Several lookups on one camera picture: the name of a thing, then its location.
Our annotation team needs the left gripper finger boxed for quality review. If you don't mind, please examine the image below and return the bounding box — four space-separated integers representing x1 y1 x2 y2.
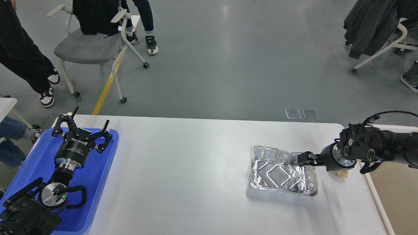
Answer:
52 106 80 136
89 119 113 154

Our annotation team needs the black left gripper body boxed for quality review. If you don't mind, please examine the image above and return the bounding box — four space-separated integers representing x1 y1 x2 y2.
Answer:
54 129 95 169

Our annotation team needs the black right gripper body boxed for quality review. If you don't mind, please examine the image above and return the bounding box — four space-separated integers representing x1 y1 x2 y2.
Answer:
315 143 357 171

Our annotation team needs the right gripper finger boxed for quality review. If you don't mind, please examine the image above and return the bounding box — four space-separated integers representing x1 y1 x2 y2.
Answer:
288 151 316 166

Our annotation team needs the aluminium foil tray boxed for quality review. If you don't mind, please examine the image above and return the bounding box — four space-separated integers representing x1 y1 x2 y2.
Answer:
249 145 318 197

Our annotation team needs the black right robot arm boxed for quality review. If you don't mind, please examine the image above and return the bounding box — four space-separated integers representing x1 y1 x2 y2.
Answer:
288 113 418 174

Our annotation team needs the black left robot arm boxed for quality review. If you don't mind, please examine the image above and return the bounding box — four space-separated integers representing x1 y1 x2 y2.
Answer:
1 107 113 235

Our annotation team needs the crumpled brown paper ball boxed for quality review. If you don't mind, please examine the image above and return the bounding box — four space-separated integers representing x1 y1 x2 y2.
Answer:
330 170 349 179

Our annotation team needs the blue plastic tray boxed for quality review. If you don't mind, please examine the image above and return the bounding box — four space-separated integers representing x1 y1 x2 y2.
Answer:
1 128 119 235

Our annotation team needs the right floor metal plate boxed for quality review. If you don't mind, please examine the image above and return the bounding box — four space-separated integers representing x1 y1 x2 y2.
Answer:
302 108 319 119

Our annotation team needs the floor metal plate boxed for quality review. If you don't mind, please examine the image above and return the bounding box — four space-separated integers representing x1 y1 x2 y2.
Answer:
285 108 302 119
302 108 319 119

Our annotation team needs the left floor metal plate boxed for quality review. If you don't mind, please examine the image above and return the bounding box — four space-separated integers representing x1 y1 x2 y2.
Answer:
285 108 302 119

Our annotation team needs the person in blue jeans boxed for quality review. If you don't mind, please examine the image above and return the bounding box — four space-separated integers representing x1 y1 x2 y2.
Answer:
0 116 44 169

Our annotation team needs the small white side table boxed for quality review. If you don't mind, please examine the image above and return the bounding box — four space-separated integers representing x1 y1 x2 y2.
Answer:
0 94 33 128

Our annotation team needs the beige plastic bin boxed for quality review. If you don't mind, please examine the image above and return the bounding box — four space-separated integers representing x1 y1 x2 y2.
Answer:
364 162 418 235

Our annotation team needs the person in black clothes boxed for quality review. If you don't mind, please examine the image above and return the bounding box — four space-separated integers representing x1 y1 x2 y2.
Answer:
0 0 61 108

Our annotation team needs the grey white wheeled chair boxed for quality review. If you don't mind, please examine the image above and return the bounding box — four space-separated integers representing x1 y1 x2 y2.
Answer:
46 4 149 103

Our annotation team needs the sneaker at right edge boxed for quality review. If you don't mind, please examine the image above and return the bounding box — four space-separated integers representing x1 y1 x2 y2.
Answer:
400 60 418 93

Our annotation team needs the black backpack on chair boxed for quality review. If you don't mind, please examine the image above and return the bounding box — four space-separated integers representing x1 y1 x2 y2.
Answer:
72 0 129 36

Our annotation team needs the white table behind chair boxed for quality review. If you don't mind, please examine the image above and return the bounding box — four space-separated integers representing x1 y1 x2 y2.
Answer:
124 15 140 37

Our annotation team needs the white chair right background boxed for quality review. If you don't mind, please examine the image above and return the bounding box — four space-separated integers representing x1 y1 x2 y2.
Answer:
351 18 417 73

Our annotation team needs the person in dark jeans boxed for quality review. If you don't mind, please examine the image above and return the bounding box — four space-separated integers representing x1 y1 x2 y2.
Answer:
126 0 159 55

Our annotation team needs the dark jacket on chair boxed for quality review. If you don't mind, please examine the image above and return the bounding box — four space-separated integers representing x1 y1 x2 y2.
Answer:
343 0 400 59

